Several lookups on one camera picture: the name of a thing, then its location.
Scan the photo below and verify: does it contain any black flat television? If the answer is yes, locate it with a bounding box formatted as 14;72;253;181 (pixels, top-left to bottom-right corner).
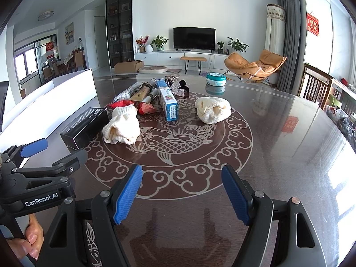
173;27;216;51

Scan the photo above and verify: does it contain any green potted plant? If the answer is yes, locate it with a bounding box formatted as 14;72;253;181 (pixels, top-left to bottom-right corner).
151;35;169;51

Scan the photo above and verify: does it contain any grey curtain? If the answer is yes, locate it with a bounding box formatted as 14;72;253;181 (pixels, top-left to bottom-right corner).
277;0;301;93

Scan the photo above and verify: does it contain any wooden chair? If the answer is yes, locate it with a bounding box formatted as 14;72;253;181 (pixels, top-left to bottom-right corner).
299;63;333;109

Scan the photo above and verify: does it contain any blue white ointment box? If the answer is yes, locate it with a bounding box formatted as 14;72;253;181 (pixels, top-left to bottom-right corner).
155;78;178;122

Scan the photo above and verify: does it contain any cluttered side table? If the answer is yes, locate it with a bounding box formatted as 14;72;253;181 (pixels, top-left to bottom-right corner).
331;78;356;134

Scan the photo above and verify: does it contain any cotton swab packet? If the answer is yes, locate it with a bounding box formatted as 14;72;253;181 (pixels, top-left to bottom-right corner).
113;81;145;102

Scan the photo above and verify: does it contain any red snack packet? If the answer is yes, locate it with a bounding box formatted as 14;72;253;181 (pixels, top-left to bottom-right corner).
138;101;161;116
105;100;131;109

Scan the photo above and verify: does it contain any covered standing air conditioner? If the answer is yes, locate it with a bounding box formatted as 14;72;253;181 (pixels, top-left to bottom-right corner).
264;4;286;59

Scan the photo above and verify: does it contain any red flower vase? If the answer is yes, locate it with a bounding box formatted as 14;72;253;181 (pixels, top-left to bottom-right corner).
136;36;150;53

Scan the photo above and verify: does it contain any black cardboard box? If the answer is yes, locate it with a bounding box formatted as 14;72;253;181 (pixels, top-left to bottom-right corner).
60;107;109;149

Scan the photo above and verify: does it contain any cream knitted cloth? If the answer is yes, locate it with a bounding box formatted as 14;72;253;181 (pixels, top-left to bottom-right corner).
195;97;231;124
102;106;140;145

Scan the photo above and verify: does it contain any red wall hanging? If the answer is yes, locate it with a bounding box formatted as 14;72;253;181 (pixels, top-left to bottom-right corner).
306;12;320;36

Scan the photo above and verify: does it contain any wall painting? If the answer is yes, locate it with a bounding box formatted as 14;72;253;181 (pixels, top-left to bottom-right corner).
65;22;74;45

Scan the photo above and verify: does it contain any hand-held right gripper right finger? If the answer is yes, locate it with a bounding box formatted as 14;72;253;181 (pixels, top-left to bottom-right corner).
222;164;327;267

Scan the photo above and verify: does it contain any beige pet bed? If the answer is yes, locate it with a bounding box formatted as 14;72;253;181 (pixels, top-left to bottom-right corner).
138;65;167;75

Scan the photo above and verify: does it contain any white door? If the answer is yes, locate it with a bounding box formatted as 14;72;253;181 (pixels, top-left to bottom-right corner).
94;15;109;70

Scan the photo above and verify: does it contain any wooden dining set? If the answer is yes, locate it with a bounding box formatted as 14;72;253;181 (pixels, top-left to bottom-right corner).
42;49;87;80

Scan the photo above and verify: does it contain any white plastic bottle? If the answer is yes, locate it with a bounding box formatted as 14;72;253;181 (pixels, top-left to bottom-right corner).
142;88;160;103

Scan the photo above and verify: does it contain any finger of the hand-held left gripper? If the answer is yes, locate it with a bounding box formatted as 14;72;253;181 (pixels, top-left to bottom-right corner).
11;148;89;179
0;138;48;171

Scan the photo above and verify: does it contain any wooden bench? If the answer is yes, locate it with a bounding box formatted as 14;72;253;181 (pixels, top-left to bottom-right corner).
180;56;207;75

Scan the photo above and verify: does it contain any person's left hand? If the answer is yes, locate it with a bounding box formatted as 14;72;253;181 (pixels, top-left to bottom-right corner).
6;215;44;260

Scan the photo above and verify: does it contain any large leafy potted plant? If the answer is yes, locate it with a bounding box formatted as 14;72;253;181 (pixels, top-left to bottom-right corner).
227;37;249;53

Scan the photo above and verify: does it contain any open cardboard box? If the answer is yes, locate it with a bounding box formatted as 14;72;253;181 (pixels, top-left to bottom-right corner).
114;60;144;74

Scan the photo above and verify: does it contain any white television cabinet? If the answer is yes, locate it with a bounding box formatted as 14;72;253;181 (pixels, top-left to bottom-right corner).
134;51;237;71

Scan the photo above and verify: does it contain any teal white round box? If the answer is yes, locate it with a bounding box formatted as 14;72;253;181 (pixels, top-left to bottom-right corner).
206;72;226;85

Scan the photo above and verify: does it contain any orange lounge chair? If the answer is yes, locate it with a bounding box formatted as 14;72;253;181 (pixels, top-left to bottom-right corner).
224;49;287;83

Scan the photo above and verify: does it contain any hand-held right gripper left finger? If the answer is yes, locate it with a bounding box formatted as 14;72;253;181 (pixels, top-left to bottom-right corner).
36;164;144;267

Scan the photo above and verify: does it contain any dark glass display cabinet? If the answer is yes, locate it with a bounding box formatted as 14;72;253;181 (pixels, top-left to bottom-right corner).
106;0;133;69

